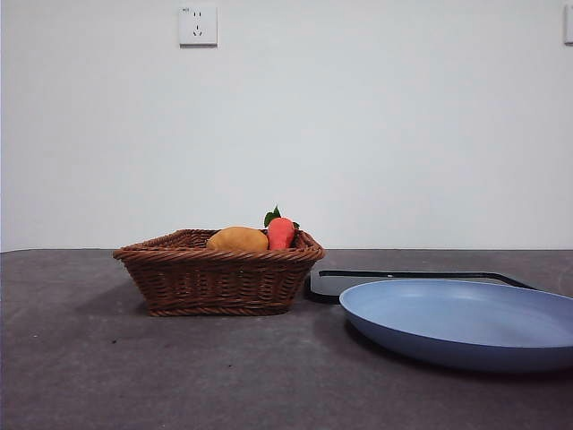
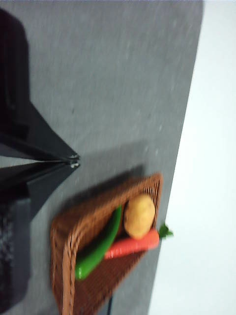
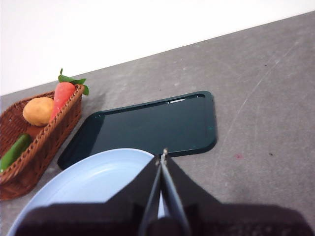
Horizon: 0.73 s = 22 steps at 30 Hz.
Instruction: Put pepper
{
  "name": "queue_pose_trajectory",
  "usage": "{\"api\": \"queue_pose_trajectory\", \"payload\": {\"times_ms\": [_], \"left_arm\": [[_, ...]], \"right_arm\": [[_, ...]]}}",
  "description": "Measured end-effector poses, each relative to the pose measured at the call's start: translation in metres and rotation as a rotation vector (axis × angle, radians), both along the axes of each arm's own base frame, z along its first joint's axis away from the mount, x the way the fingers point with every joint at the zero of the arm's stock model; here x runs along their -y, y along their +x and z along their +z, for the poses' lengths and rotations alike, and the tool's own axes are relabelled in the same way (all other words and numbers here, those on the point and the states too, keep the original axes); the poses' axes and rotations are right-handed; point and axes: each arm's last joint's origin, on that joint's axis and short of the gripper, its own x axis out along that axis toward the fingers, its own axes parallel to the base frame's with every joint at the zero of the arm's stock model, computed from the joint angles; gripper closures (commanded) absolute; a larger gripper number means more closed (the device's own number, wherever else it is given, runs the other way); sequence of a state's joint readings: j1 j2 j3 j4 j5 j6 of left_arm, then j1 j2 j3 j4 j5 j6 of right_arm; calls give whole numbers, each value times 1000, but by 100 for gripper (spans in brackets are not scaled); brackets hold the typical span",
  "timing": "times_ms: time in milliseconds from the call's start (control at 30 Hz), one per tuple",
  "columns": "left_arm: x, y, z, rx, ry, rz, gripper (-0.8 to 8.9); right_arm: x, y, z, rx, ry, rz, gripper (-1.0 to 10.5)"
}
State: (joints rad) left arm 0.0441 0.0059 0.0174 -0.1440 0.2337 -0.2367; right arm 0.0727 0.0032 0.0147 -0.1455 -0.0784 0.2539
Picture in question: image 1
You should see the blue plate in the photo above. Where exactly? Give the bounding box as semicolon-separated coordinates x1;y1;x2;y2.
338;278;573;374

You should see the orange carrot with green leaves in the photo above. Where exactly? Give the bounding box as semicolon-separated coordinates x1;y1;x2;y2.
263;204;301;251

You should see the yellow-brown potato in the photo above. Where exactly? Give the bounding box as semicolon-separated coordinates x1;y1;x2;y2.
206;226;269;252

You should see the black glass cooktop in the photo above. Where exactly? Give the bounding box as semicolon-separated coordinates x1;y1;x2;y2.
304;269;540;305

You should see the brown wicker basket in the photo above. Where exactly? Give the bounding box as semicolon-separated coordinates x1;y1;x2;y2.
112;228;327;318

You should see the white wall socket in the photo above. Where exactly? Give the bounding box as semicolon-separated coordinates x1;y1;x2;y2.
179;5;218;47

